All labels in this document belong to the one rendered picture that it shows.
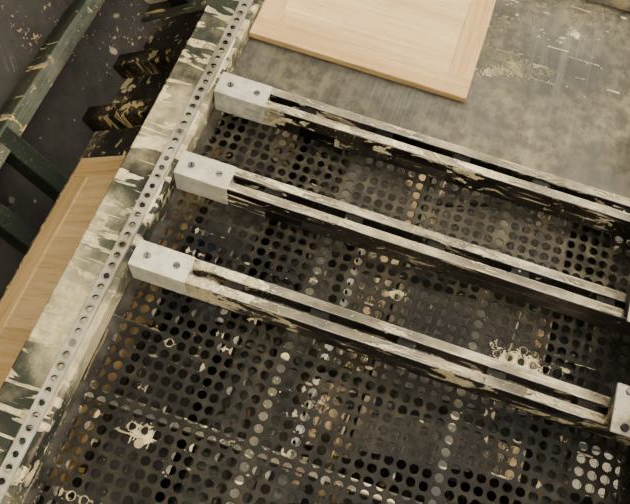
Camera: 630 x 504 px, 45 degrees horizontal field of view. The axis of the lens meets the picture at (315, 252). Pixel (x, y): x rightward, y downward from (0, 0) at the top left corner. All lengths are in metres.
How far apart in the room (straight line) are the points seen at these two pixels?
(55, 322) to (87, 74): 1.34
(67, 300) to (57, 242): 0.61
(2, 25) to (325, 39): 1.08
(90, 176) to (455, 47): 1.08
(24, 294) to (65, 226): 0.22
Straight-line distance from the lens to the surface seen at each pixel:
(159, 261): 1.59
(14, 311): 2.16
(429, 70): 1.96
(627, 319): 1.66
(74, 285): 1.62
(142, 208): 1.67
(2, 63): 2.58
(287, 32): 1.99
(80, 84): 2.74
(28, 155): 2.37
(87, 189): 2.26
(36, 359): 1.58
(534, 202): 1.80
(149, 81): 2.49
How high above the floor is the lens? 2.11
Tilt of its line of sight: 34 degrees down
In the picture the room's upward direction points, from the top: 91 degrees clockwise
